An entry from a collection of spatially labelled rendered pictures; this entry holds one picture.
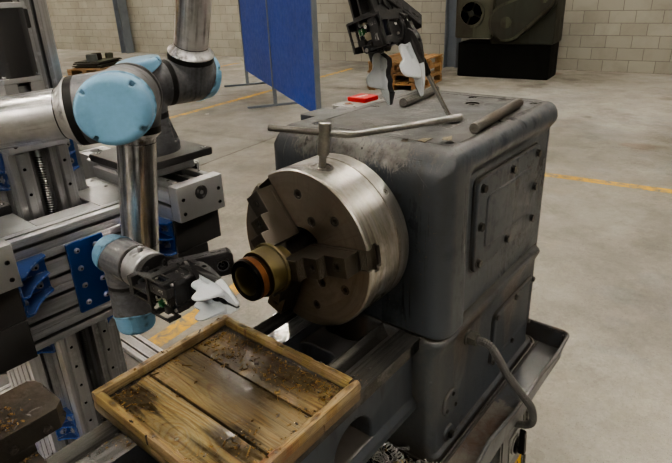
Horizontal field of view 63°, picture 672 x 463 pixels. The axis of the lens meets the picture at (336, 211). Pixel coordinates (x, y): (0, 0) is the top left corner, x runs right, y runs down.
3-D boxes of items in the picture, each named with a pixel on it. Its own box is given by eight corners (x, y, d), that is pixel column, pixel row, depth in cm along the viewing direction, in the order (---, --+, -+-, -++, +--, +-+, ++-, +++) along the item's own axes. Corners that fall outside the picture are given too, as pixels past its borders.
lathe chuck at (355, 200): (276, 270, 125) (277, 139, 111) (390, 331, 108) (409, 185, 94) (246, 286, 119) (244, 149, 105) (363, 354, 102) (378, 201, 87)
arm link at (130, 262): (160, 275, 105) (153, 237, 101) (174, 282, 102) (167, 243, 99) (124, 292, 99) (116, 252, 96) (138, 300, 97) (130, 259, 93)
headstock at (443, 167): (402, 205, 180) (403, 85, 165) (548, 241, 151) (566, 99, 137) (273, 278, 137) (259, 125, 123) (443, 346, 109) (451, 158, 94)
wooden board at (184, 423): (226, 329, 117) (224, 313, 116) (361, 399, 96) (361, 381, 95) (95, 409, 96) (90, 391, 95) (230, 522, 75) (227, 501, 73)
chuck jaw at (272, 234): (298, 235, 107) (268, 183, 108) (312, 225, 104) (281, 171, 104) (256, 256, 99) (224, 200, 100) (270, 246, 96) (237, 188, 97)
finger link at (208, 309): (217, 337, 84) (180, 317, 90) (246, 320, 88) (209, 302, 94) (214, 320, 83) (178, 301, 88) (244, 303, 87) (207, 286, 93)
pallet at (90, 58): (101, 67, 1263) (98, 49, 1248) (133, 67, 1247) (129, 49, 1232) (68, 75, 1155) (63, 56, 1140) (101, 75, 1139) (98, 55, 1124)
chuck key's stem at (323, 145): (314, 183, 100) (318, 122, 94) (315, 178, 102) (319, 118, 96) (326, 184, 100) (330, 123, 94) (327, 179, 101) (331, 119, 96)
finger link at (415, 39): (405, 72, 95) (382, 28, 95) (411, 71, 96) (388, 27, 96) (426, 58, 91) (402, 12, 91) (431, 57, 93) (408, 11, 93)
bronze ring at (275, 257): (263, 231, 100) (224, 249, 94) (300, 244, 95) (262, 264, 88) (267, 276, 104) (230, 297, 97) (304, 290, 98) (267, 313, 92)
